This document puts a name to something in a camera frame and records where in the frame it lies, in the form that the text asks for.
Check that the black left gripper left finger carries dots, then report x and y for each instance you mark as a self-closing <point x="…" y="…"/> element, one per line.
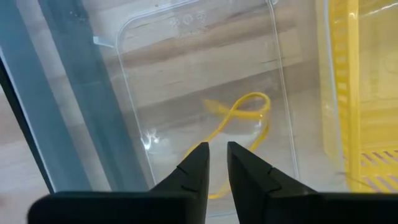
<point x="177" y="205"/>

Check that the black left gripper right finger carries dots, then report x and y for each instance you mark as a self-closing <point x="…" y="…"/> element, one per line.
<point x="264" y="202"/>

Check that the yellow rubber band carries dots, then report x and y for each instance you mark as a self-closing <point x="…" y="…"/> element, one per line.
<point x="242" y="113"/>

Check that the yellow plastic basket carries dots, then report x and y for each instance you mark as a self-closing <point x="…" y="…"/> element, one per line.
<point x="354" y="93"/>

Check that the clear plastic bin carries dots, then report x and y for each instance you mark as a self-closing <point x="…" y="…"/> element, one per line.
<point x="202" y="62"/>

